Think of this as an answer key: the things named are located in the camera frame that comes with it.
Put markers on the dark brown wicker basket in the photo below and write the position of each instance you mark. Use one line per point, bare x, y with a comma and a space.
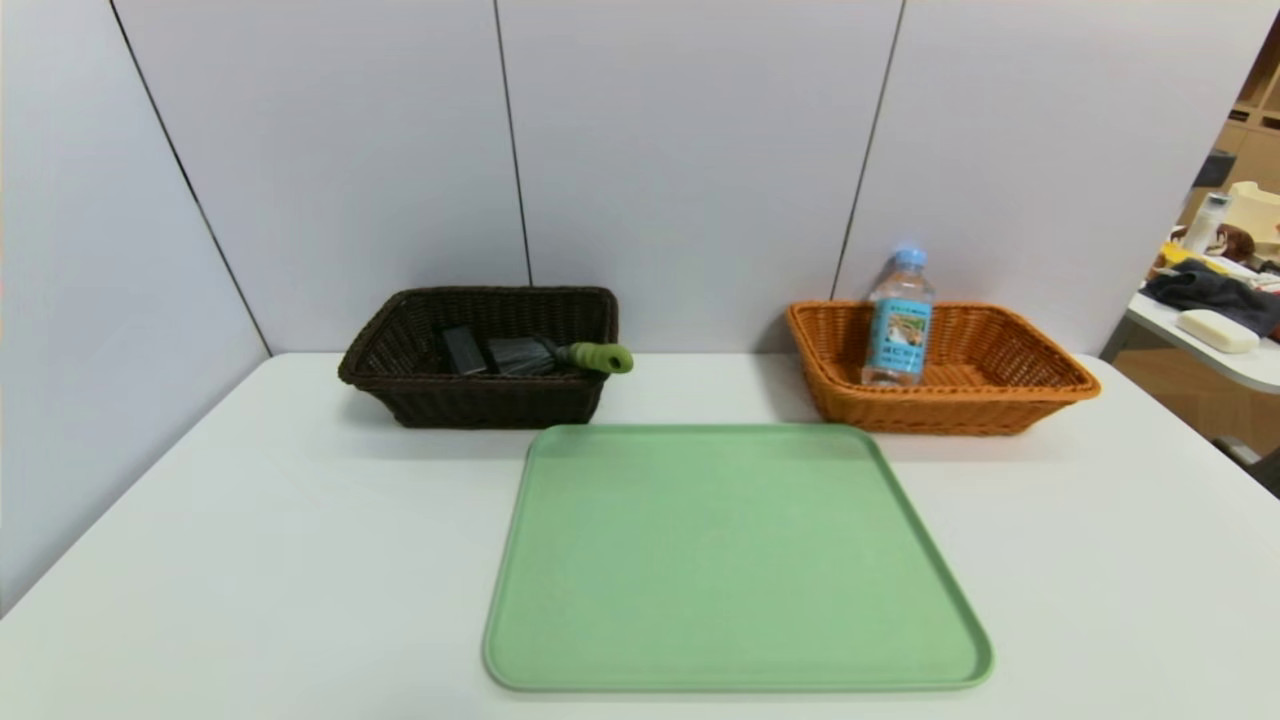
480, 400

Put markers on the beige container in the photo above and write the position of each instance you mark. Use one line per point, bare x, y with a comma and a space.
1258, 210

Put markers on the white soap block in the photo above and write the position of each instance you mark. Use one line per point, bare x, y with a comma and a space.
1218, 330

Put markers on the white plastic bottle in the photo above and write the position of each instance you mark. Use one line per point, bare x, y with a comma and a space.
1205, 225

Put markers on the brown plush toy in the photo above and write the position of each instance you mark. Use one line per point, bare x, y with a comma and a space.
1235, 243

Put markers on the black pump bottle green label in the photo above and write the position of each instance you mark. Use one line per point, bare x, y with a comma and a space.
463, 350

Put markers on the orange wicker basket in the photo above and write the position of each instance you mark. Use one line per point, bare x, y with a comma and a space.
1000, 400

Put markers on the dark grey cloth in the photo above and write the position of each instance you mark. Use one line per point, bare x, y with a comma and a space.
1210, 288

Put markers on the wooden shelf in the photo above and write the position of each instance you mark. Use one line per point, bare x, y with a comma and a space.
1255, 150

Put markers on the white background table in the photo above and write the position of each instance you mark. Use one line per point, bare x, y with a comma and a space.
1250, 372

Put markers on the light green plastic tray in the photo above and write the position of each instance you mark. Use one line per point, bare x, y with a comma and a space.
740, 580

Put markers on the yellow background item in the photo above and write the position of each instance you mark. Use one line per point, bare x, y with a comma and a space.
1185, 255

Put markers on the clear water bottle blue cap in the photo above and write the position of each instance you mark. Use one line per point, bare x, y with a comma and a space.
898, 330

